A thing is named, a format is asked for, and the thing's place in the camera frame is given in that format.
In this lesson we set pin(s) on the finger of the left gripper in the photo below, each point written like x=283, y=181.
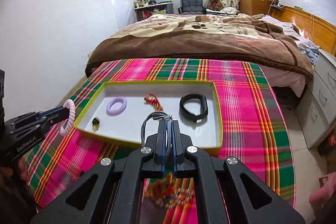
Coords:
x=56, y=120
x=55, y=112

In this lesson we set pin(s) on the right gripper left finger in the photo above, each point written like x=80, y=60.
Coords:
x=160, y=149

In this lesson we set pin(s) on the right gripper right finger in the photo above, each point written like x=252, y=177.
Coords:
x=177, y=150

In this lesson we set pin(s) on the black gold hair accessory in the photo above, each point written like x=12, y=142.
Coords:
x=95, y=123

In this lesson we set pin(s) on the red gold knot ornament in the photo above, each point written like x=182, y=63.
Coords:
x=152, y=100

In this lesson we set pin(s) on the left hand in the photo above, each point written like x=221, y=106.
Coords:
x=23, y=171

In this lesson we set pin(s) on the black wristband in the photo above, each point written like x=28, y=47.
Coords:
x=193, y=107

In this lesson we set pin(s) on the orange red tassel ornament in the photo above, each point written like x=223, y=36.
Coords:
x=169, y=192

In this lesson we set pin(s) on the yellow-green white tray box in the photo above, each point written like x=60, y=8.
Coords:
x=127, y=120

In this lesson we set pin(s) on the brown beige blanket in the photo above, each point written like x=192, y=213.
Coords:
x=239, y=37

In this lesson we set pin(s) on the cluttered shelf unit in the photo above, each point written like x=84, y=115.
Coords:
x=145, y=12

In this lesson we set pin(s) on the grey bedside drawer cabinet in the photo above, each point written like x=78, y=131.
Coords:
x=316, y=110

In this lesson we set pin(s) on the pink stool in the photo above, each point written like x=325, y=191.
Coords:
x=322, y=195

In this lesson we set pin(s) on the dark grey chair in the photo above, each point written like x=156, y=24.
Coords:
x=192, y=7

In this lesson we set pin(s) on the brown teddy bear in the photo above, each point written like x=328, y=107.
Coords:
x=215, y=5

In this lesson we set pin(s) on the orange wooden headboard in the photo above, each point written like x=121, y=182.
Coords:
x=319, y=31

